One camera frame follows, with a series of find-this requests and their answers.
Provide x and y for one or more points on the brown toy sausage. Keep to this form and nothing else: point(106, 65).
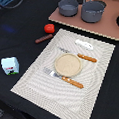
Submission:
point(44, 38)

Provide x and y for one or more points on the white toy fish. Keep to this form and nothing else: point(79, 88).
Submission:
point(85, 45)

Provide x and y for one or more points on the red toy tomato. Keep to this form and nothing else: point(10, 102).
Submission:
point(49, 28)

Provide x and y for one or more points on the small toy milk carton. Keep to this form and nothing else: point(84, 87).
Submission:
point(10, 65)

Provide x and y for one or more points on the round wooden plate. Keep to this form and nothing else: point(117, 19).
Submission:
point(68, 65)

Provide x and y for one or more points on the beige woven placemat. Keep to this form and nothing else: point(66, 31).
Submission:
point(53, 94)

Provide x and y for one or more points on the small grey pot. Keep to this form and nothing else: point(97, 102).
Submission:
point(68, 8)

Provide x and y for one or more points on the large grey pot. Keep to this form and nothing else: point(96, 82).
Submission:
point(92, 10)

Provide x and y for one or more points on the wooden handled fork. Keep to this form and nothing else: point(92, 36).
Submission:
point(66, 79)

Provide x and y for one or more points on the wooden handled knife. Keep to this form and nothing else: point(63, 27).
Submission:
point(79, 55)

